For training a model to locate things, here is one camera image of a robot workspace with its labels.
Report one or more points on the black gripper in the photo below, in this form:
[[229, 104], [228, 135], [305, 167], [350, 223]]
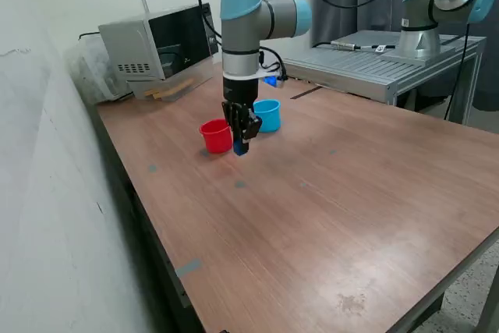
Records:
[[241, 91]]

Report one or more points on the small blue cube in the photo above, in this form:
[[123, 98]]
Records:
[[237, 149]]

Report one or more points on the translucent plastic storage bin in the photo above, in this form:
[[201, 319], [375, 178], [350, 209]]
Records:
[[89, 71]]

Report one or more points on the red plastic cup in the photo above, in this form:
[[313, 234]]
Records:
[[214, 140]]

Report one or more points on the long wooden stick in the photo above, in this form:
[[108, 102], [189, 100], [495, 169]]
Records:
[[177, 86]]

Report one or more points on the aluminium robot base table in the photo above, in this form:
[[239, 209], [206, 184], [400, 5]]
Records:
[[351, 68]]

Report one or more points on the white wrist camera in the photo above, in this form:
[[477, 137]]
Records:
[[271, 79]]

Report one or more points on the silver microwave oven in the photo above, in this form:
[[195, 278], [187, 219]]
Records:
[[128, 44]]

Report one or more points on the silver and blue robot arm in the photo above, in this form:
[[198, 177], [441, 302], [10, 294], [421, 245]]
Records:
[[241, 25]]

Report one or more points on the blue plastic cup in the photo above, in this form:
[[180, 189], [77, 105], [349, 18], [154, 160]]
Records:
[[269, 118]]

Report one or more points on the long tape strip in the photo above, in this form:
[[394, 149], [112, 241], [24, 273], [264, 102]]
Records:
[[189, 267]]

